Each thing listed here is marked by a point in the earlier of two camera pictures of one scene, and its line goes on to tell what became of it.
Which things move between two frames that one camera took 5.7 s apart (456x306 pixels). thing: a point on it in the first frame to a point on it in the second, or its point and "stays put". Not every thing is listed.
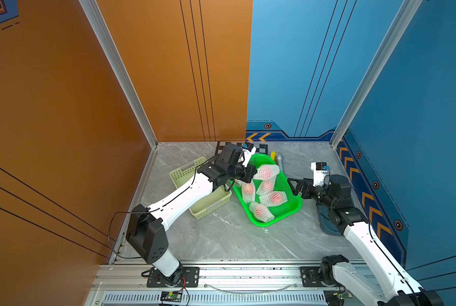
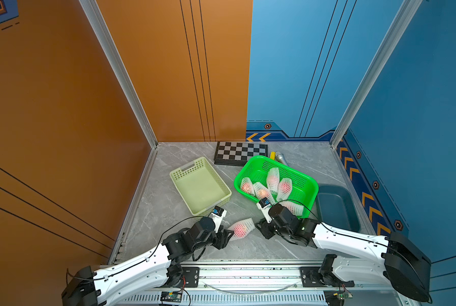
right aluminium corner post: [404, 16] stays put
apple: [267, 185] to [273, 179]
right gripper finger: [304, 187] to [266, 228]
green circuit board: [171, 296] stays put
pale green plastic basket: [183, 173] stays put
